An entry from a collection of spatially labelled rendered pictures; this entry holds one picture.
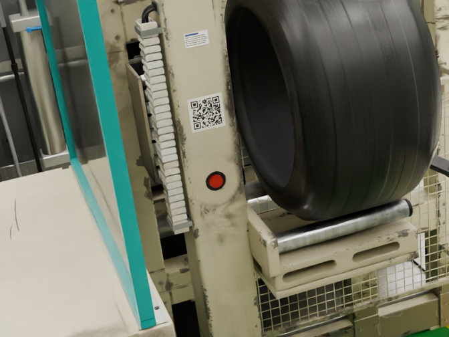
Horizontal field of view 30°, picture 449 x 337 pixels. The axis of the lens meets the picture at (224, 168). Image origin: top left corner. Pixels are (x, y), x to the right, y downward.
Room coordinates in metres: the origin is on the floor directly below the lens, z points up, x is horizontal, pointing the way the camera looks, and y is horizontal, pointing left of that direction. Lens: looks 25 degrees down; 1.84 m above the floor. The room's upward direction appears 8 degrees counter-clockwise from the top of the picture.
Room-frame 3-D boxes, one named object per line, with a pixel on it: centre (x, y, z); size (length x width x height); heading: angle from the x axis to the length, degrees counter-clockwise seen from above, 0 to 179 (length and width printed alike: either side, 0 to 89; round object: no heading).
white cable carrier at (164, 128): (1.66, 0.11, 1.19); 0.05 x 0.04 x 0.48; 15
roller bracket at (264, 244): (1.75, -0.03, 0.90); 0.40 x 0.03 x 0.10; 15
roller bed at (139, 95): (2.10, 0.11, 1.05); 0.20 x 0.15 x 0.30; 105
